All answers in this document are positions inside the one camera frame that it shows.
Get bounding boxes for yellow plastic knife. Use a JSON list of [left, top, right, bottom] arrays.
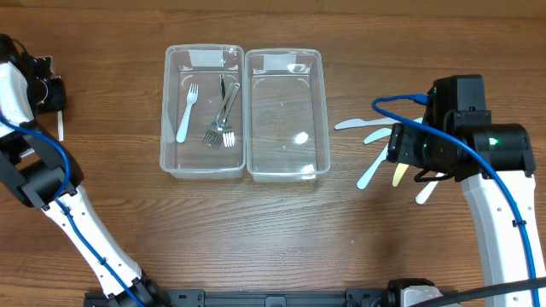
[[392, 163, 409, 187]]

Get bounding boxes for right clear plastic container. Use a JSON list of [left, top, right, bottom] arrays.
[[243, 48, 331, 182]]

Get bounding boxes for pale blue plastic knife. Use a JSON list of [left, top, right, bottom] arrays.
[[334, 118, 398, 130]]

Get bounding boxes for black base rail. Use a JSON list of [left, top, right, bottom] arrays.
[[84, 288, 389, 307]]

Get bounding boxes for left blue cable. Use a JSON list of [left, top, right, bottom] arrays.
[[0, 114, 148, 307]]

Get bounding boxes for white plastic knife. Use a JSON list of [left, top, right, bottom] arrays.
[[415, 181, 439, 205]]

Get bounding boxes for black handled utensil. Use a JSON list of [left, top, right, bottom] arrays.
[[220, 74, 226, 101]]

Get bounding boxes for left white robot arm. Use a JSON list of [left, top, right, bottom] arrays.
[[1, 34, 172, 306]]

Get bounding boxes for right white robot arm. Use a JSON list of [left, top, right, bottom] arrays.
[[372, 75, 545, 306]]

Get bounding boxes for white plastic fork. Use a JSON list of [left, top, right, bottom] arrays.
[[176, 84, 199, 143], [57, 111, 64, 142]]

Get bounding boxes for left clear plastic container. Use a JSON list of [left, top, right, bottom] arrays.
[[160, 43, 246, 179]]

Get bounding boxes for teal plastic knife upper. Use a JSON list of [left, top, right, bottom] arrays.
[[363, 128, 392, 144]]

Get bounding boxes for light teal plastic knife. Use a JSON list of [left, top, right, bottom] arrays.
[[357, 145, 388, 190]]

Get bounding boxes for metal fork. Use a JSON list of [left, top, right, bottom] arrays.
[[222, 95, 235, 148], [202, 82, 240, 146]]

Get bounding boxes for clear plastic container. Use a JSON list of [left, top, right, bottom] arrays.
[[243, 48, 331, 182], [160, 43, 246, 179]]

